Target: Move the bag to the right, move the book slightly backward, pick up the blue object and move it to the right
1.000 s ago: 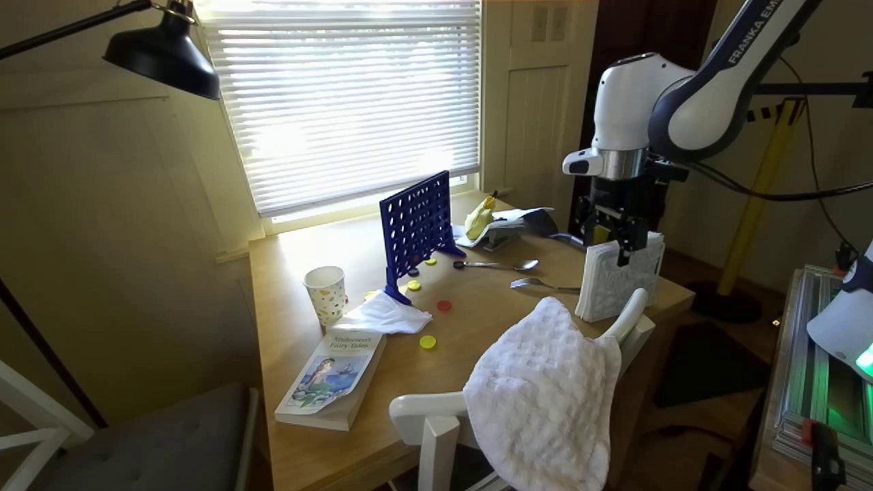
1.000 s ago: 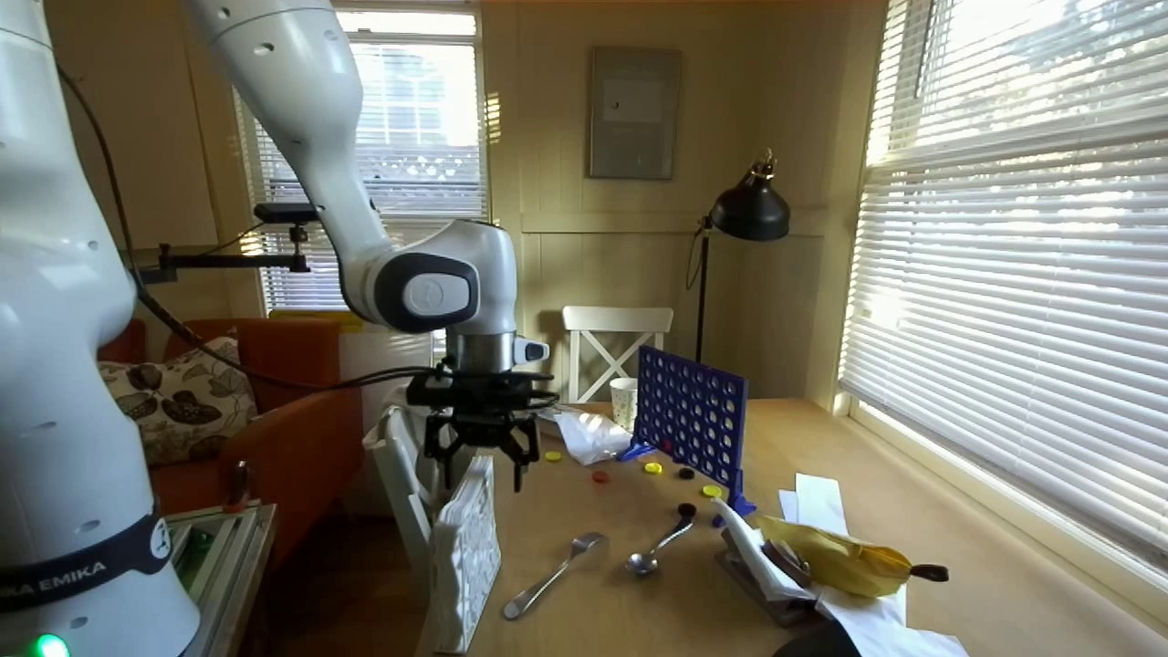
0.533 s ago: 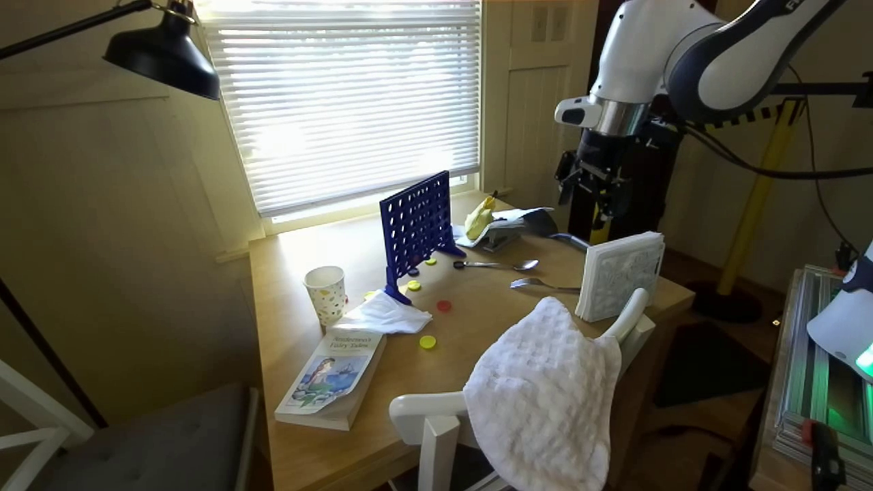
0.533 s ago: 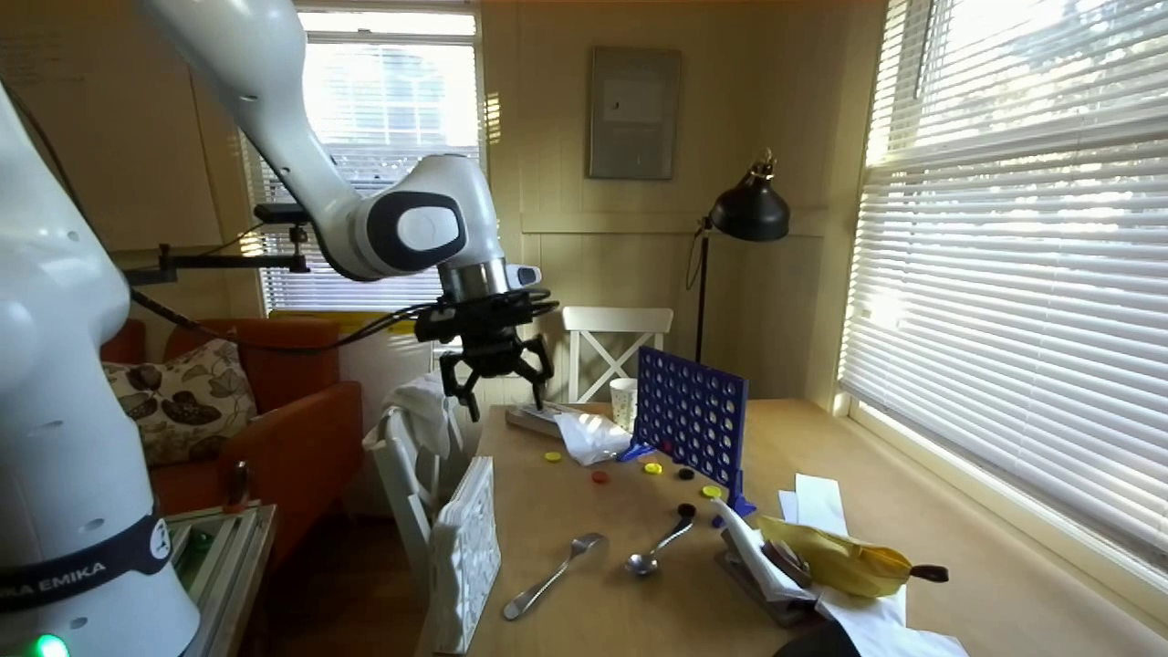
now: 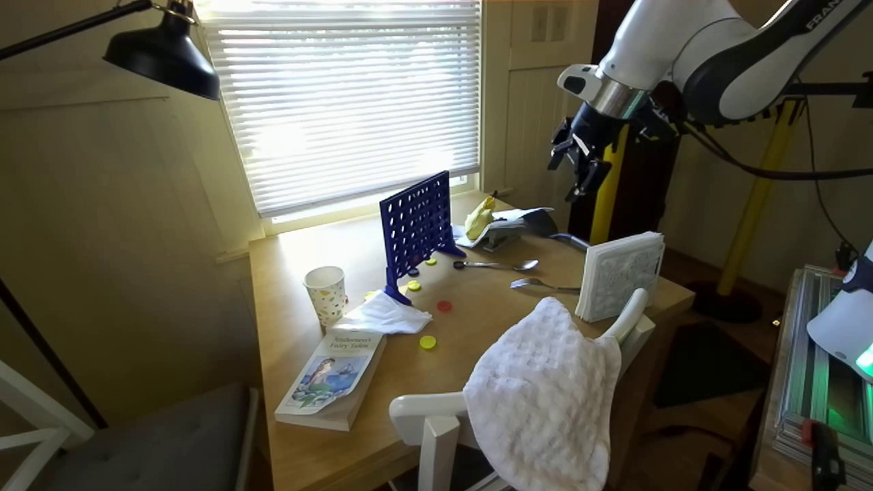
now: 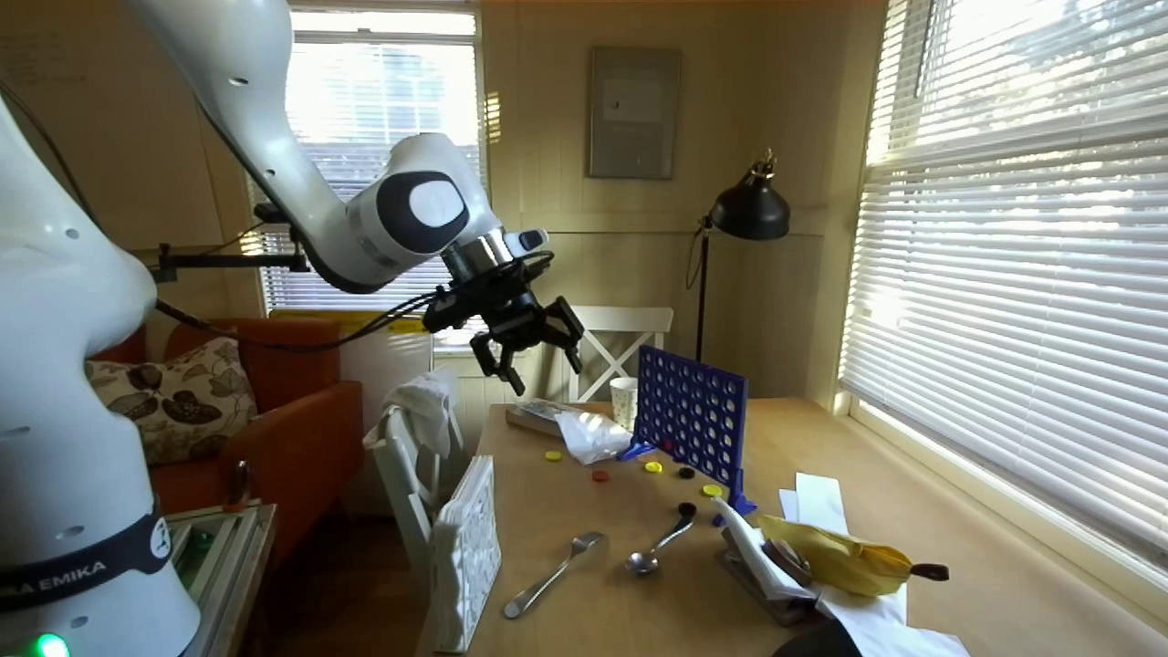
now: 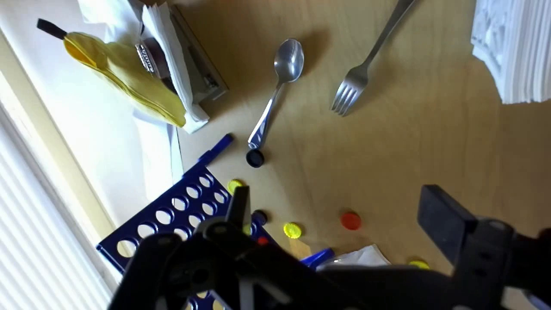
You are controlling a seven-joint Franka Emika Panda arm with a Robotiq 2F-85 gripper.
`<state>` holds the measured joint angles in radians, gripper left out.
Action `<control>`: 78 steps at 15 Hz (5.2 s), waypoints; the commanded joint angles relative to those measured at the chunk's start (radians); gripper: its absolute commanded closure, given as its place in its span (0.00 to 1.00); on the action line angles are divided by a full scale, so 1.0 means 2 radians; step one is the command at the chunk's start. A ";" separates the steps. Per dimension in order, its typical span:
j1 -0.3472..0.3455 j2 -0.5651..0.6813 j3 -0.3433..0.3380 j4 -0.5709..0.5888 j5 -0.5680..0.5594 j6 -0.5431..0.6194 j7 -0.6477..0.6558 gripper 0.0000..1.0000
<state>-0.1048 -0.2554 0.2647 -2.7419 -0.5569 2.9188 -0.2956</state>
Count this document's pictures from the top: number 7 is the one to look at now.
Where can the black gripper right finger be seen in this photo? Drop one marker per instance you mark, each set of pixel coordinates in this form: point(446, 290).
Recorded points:
point(492, 265)

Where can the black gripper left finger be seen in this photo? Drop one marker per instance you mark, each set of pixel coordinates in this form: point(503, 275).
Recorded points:
point(189, 265)

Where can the blue connect four grid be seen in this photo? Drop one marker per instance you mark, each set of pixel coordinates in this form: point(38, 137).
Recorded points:
point(215, 151)

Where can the yellow banana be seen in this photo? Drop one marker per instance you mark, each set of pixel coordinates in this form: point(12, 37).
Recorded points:
point(126, 75)

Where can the yellow plastic game chip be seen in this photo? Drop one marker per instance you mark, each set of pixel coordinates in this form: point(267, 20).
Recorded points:
point(293, 230)
point(234, 185)
point(418, 265)

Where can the black plastic game chip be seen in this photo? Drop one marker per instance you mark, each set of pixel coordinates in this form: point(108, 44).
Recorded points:
point(260, 218)
point(255, 158)

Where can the loose white paper sheets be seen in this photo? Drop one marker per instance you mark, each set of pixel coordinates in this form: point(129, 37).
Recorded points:
point(155, 149)

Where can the red plastic game chip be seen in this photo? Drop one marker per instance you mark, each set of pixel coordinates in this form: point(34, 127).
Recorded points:
point(350, 220)

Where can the white window blinds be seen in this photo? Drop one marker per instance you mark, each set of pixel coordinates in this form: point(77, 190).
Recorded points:
point(34, 242)

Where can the white folded paper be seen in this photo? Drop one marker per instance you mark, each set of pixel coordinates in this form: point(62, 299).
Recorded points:
point(172, 70)

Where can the silver spoon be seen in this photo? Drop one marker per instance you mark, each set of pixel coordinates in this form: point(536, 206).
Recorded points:
point(288, 61)

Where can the silver fork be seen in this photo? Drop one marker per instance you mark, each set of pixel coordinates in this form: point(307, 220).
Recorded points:
point(355, 80)

